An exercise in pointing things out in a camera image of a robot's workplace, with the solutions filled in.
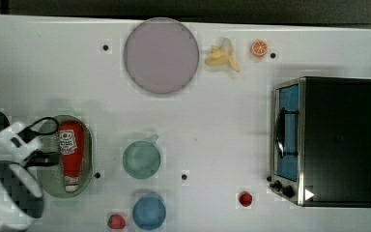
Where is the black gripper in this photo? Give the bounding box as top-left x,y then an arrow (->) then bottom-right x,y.
24,151 -> 60,168

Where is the red ketchup bottle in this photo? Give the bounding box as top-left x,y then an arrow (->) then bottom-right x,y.
58,121 -> 84,192

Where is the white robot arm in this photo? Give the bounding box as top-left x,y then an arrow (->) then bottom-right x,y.
0,122 -> 60,232

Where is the green oval strainer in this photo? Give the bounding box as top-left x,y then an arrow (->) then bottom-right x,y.
37,115 -> 94,198

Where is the green mug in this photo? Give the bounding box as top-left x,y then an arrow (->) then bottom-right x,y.
123,134 -> 161,180

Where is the blue bowl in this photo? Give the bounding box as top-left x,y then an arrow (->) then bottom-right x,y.
132,193 -> 167,231

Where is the grey round plate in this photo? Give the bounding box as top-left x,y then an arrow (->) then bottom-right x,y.
124,17 -> 199,95

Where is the peeled toy banana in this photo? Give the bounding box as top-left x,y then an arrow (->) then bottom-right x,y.
205,38 -> 241,73

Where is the red toy strawberry near oven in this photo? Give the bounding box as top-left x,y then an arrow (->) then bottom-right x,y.
239,191 -> 253,207

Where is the toy orange half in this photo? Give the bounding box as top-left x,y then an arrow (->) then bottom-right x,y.
250,40 -> 268,57

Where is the black toaster oven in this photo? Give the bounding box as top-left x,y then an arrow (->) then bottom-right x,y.
267,76 -> 371,208

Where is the black cable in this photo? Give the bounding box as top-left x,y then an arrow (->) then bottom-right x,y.
17,116 -> 61,143

